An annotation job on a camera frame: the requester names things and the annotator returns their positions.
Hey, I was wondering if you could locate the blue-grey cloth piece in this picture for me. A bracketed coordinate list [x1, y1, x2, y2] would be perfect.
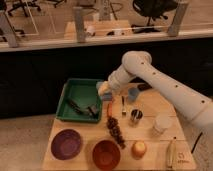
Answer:
[128, 87, 140, 102]

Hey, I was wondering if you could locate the wooden board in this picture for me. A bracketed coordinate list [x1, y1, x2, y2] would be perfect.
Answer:
[42, 89, 196, 171]

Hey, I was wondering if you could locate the yellow apple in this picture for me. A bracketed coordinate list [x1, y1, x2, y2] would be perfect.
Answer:
[131, 140, 147, 158]

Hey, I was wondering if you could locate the blue sponge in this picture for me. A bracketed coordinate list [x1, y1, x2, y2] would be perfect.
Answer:
[101, 93, 113, 101]

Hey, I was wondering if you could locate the dark tool in tray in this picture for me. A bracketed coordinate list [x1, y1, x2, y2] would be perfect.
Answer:
[67, 99, 99, 118]

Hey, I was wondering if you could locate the green plastic tray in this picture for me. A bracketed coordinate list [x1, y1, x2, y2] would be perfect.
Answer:
[56, 78, 102, 123]

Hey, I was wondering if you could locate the purple bowl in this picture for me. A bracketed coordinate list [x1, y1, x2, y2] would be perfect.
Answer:
[51, 129, 82, 160]

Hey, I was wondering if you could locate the black office chair left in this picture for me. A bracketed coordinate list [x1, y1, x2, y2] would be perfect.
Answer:
[8, 0, 41, 17]

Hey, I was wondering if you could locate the dark grape bunch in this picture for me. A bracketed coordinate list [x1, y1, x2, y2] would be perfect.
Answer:
[107, 117, 126, 149]

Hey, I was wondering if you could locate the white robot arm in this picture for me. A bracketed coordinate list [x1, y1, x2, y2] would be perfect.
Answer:
[98, 51, 213, 135]

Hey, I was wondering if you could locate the black office chair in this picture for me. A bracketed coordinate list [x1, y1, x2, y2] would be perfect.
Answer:
[8, 0, 41, 17]
[131, 0, 178, 34]

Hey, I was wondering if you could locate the white plastic container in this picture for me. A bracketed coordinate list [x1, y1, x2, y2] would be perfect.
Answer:
[153, 115, 172, 134]

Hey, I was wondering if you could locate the orange-red bowl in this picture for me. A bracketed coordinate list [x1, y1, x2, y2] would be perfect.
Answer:
[92, 140, 120, 171]

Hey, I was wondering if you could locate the black cable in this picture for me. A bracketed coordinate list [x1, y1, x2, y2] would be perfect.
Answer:
[191, 132, 204, 155]

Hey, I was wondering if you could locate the metal cup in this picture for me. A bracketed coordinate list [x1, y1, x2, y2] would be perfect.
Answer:
[130, 109, 143, 125]

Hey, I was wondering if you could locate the orange carrot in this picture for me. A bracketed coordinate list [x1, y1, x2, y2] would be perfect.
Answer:
[107, 101, 113, 117]

